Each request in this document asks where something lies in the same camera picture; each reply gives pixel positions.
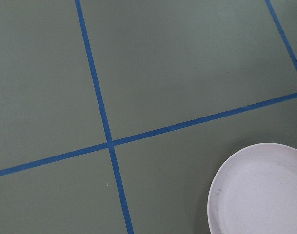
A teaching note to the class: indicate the pink plate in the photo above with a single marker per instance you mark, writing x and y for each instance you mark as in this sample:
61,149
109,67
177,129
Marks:
255,192

